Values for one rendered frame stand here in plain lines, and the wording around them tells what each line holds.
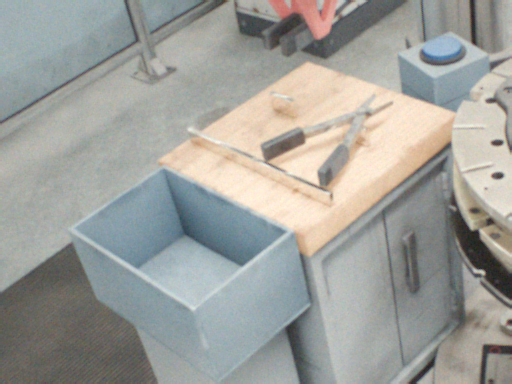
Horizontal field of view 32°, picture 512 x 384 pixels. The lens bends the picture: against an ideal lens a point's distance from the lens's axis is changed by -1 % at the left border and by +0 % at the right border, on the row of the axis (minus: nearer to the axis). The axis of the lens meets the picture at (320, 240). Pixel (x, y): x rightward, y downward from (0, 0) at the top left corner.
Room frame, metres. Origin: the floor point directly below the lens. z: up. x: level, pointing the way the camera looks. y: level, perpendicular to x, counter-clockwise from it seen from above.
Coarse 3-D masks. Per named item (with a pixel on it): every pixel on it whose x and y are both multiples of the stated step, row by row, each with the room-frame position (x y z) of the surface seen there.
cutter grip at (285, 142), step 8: (296, 128) 0.65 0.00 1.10; (280, 136) 0.64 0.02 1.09; (288, 136) 0.64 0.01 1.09; (296, 136) 0.64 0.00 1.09; (304, 136) 0.64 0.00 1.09; (264, 144) 0.63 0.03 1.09; (272, 144) 0.63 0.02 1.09; (280, 144) 0.63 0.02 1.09; (288, 144) 0.64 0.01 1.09; (296, 144) 0.64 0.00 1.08; (304, 144) 0.64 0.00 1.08; (264, 152) 0.63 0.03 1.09; (272, 152) 0.63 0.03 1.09; (280, 152) 0.63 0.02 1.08
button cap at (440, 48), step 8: (432, 40) 0.84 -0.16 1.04; (440, 40) 0.84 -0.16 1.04; (448, 40) 0.84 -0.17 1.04; (456, 40) 0.84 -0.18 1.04; (424, 48) 0.83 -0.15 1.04; (432, 48) 0.83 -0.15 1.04; (440, 48) 0.82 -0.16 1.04; (448, 48) 0.82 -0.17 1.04; (456, 48) 0.82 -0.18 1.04; (432, 56) 0.82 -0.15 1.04; (440, 56) 0.81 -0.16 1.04; (448, 56) 0.81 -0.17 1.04
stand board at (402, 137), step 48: (336, 96) 0.74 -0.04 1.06; (384, 96) 0.72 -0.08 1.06; (192, 144) 0.70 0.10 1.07; (240, 144) 0.69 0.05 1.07; (336, 144) 0.66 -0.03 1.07; (384, 144) 0.64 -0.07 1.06; (432, 144) 0.64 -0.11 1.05; (240, 192) 0.61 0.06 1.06; (288, 192) 0.60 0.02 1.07; (336, 192) 0.59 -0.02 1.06; (384, 192) 0.60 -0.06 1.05
